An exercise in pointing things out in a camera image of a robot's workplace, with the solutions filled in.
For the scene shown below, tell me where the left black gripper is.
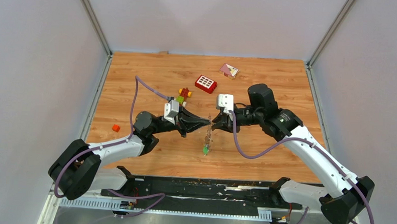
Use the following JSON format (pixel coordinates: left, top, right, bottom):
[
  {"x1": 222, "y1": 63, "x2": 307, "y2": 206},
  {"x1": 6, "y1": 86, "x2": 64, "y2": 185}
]
[{"x1": 150, "y1": 105, "x2": 212, "y2": 139}]

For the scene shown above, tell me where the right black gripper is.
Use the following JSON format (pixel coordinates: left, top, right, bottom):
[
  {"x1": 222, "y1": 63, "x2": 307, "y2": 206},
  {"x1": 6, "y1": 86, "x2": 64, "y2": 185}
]
[{"x1": 212, "y1": 105, "x2": 263, "y2": 134}]

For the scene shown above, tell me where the large clear keyring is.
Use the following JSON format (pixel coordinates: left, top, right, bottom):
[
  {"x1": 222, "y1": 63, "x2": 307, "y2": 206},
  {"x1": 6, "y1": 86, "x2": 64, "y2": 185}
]
[{"x1": 204, "y1": 115, "x2": 213, "y2": 151}]

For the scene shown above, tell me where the bunch of coloured keys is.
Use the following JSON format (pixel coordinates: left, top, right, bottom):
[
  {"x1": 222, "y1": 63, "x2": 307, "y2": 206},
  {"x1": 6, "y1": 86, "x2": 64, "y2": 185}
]
[{"x1": 202, "y1": 144, "x2": 210, "y2": 155}]

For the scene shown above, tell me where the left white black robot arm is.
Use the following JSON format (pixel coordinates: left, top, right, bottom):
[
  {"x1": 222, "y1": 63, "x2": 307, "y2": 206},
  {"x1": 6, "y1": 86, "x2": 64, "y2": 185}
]
[{"x1": 48, "y1": 108, "x2": 210, "y2": 200}]

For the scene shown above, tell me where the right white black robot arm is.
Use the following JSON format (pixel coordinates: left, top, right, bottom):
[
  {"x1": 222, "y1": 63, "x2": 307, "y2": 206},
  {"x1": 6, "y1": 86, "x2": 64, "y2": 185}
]
[{"x1": 212, "y1": 84, "x2": 375, "y2": 224}]

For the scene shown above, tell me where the colourful toy brick car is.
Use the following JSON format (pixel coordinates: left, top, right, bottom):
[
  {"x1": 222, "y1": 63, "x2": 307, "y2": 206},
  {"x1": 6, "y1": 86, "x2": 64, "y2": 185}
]
[{"x1": 175, "y1": 88, "x2": 192, "y2": 107}]

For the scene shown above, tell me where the red window toy brick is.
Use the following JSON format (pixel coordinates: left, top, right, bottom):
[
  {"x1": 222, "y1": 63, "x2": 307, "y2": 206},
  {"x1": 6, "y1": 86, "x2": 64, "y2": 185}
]
[{"x1": 194, "y1": 75, "x2": 217, "y2": 94}]

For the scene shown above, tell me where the pink picture toy block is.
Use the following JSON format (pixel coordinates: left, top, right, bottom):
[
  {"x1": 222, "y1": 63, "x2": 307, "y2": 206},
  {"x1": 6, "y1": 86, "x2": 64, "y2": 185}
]
[{"x1": 219, "y1": 63, "x2": 240, "y2": 79}]

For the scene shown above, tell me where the small orange cube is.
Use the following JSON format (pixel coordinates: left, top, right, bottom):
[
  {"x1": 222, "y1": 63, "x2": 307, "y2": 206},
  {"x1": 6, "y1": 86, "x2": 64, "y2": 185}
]
[{"x1": 112, "y1": 124, "x2": 121, "y2": 132}]

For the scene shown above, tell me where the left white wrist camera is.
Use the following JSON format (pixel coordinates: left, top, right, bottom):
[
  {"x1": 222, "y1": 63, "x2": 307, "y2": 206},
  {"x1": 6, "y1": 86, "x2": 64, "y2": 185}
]
[{"x1": 163, "y1": 99, "x2": 179, "y2": 124}]

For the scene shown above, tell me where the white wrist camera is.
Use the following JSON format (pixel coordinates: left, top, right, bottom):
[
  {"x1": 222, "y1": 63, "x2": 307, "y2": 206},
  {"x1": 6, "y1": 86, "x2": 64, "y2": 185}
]
[
  {"x1": 216, "y1": 94, "x2": 234, "y2": 121},
  {"x1": 163, "y1": 99, "x2": 179, "y2": 124}
]

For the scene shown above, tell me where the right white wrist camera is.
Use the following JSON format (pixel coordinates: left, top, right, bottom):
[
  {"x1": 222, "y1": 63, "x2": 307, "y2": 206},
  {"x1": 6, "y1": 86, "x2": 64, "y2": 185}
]
[{"x1": 216, "y1": 94, "x2": 234, "y2": 121}]

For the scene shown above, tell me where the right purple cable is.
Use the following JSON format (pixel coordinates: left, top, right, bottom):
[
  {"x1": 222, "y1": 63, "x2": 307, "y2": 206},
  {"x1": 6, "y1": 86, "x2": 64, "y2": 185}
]
[{"x1": 224, "y1": 110, "x2": 381, "y2": 224}]

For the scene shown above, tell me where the purple cable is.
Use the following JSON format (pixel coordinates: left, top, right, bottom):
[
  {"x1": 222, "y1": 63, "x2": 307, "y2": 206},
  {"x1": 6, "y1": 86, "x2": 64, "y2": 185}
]
[
  {"x1": 52, "y1": 71, "x2": 174, "y2": 224},
  {"x1": 224, "y1": 110, "x2": 381, "y2": 224}
]

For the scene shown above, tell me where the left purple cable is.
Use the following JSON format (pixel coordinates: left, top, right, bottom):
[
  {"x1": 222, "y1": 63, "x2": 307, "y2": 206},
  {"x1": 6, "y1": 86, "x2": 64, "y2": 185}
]
[{"x1": 52, "y1": 71, "x2": 174, "y2": 224}]

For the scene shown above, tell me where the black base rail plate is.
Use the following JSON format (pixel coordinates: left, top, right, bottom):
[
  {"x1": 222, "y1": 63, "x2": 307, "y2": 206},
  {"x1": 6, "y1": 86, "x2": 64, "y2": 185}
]
[{"x1": 57, "y1": 170, "x2": 318, "y2": 224}]

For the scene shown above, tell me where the left aluminium frame post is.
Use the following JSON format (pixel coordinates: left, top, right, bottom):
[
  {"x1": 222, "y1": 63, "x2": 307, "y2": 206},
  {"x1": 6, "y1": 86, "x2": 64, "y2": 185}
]
[{"x1": 80, "y1": 0, "x2": 112, "y2": 57}]

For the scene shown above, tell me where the aluminium frame post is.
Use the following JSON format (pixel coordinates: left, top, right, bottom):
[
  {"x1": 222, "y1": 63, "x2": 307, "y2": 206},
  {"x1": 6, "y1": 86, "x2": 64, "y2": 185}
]
[
  {"x1": 80, "y1": 0, "x2": 112, "y2": 57},
  {"x1": 308, "y1": 0, "x2": 358, "y2": 69}
]

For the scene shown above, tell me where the right aluminium frame post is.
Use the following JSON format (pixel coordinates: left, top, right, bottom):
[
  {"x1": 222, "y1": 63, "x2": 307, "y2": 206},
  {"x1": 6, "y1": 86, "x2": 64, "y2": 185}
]
[{"x1": 308, "y1": 0, "x2": 358, "y2": 69}]

